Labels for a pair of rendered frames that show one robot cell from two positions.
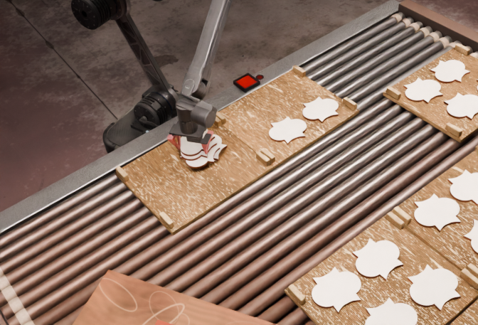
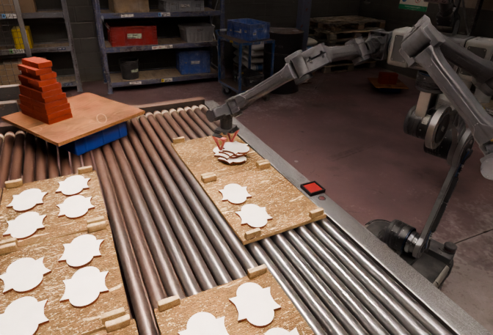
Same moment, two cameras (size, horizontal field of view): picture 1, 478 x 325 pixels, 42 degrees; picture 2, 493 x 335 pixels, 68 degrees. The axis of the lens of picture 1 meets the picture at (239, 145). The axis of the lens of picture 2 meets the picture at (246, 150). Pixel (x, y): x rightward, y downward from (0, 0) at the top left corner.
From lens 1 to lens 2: 234 cm
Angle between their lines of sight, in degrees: 76
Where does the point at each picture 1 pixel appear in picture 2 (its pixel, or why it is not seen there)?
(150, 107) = (393, 226)
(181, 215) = (181, 146)
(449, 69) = not seen: outside the picture
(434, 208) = (86, 248)
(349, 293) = (64, 188)
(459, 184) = (95, 275)
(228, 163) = (215, 166)
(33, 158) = (379, 208)
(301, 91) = (287, 212)
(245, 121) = (257, 177)
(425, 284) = (31, 220)
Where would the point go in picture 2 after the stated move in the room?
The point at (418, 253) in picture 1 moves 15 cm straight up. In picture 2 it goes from (59, 228) to (49, 192)
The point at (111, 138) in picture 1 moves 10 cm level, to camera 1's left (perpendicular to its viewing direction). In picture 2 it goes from (376, 222) to (374, 213)
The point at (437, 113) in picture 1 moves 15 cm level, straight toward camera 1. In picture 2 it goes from (208, 304) to (166, 281)
